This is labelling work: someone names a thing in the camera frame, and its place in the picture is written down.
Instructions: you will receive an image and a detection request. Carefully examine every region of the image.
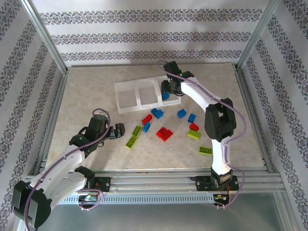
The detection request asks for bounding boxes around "large red lego block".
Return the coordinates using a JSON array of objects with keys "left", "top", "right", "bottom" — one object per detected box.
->
[{"left": 156, "top": 127, "right": 174, "bottom": 142}]

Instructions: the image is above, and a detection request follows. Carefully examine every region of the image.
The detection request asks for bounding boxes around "grey metal sheet panel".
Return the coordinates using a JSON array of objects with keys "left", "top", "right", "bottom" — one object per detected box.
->
[{"left": 14, "top": 190, "right": 296, "bottom": 231}]

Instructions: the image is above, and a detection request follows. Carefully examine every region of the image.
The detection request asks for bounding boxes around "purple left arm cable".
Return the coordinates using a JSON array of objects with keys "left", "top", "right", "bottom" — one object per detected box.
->
[{"left": 23, "top": 108, "right": 111, "bottom": 229}]

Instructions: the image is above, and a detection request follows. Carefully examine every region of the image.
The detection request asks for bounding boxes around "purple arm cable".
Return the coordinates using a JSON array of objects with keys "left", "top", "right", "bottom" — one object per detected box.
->
[
  {"left": 23, "top": 108, "right": 111, "bottom": 229},
  {"left": 156, "top": 60, "right": 246, "bottom": 210}
]

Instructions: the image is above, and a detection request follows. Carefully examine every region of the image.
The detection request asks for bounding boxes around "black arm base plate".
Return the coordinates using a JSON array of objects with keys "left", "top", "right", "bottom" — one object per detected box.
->
[
  {"left": 92, "top": 177, "right": 112, "bottom": 193},
  {"left": 196, "top": 175, "right": 239, "bottom": 193}
]

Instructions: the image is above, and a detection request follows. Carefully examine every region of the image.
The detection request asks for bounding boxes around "aluminium frame side rail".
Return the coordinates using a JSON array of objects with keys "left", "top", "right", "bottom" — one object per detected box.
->
[
  {"left": 33, "top": 69, "right": 69, "bottom": 175},
  {"left": 233, "top": 64, "right": 280, "bottom": 174}
]

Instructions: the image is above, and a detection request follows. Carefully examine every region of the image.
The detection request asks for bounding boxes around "wide aluminium base rail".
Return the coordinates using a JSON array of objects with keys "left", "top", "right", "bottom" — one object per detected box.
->
[{"left": 24, "top": 168, "right": 284, "bottom": 193}]

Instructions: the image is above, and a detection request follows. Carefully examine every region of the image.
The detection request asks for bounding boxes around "grey slotted cable duct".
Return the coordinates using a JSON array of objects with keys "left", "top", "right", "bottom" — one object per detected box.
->
[{"left": 57, "top": 193, "right": 215, "bottom": 205}]

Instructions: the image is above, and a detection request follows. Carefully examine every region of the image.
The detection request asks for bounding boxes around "aluminium frame corner post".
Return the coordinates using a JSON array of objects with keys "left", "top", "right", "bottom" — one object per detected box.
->
[
  {"left": 20, "top": 0, "right": 69, "bottom": 75},
  {"left": 234, "top": 0, "right": 281, "bottom": 72}
]

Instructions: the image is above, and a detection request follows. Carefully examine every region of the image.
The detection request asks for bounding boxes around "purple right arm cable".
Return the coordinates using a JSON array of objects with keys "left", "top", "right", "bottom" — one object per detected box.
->
[{"left": 156, "top": 60, "right": 246, "bottom": 210}]

